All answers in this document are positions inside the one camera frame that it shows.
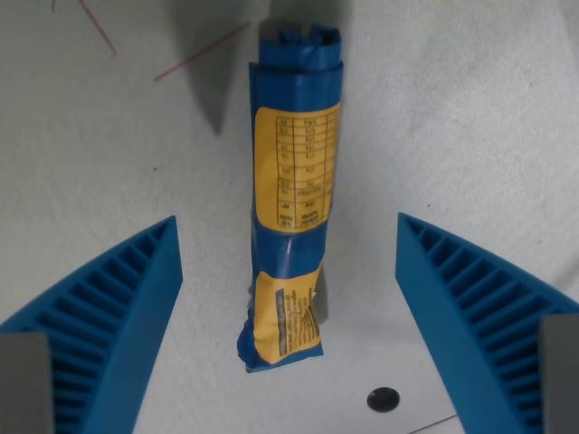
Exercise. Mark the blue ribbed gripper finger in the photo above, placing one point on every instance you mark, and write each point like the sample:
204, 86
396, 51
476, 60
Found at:
135, 316
443, 316

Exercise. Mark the rolled blue bag yellow label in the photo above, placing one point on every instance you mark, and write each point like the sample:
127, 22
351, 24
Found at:
294, 181

